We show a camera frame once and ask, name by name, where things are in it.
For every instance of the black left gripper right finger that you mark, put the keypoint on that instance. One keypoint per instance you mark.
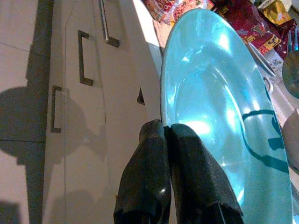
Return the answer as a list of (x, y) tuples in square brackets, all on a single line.
[(198, 182)]

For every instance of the blue plastic fork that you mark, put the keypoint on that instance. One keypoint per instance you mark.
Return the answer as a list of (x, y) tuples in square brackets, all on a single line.
[(289, 42)]

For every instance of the dark red snack packet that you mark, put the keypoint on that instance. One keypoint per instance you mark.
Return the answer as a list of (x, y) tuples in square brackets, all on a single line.
[(252, 25)]

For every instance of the yellow snack packet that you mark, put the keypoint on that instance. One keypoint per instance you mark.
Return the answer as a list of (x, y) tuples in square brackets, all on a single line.
[(275, 11)]

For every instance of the shiny metal spoon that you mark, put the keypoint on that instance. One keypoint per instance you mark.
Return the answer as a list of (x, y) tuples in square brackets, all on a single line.
[(292, 74)]

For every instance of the turquoise glossy plate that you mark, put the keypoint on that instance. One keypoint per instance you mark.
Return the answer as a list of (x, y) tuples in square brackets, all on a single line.
[(210, 77)]

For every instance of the orange noodle snack packet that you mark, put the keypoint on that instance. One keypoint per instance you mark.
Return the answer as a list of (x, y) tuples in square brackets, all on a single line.
[(168, 8)]

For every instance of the white plastic knife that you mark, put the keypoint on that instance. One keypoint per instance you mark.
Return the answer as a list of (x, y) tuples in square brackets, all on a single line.
[(261, 59)]

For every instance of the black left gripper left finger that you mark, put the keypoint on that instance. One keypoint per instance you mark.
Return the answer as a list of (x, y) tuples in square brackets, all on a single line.
[(144, 177)]

